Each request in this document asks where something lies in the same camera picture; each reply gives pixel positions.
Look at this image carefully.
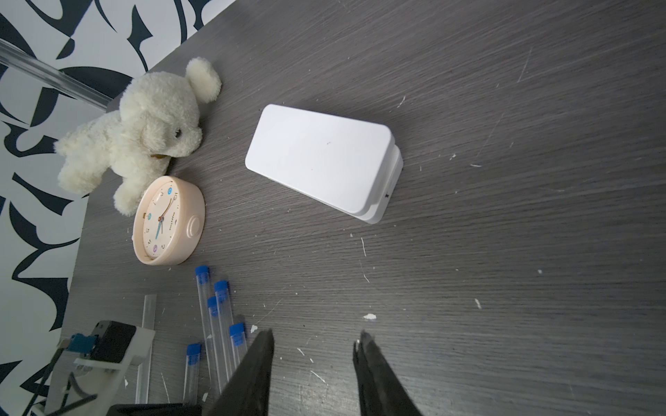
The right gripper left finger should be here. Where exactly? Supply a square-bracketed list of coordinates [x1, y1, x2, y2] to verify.
[207, 329, 275, 415]

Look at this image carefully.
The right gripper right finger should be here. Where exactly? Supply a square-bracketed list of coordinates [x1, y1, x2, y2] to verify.
[353, 331, 422, 416]

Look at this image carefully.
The cream plush dog toy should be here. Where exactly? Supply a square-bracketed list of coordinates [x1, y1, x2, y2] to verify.
[54, 57, 222, 217]

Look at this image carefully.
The white rectangular box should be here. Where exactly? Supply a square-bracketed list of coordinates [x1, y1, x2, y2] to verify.
[245, 104, 403, 225]

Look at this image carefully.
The pink round alarm clock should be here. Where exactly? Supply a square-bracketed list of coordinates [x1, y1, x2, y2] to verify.
[132, 176, 206, 266]

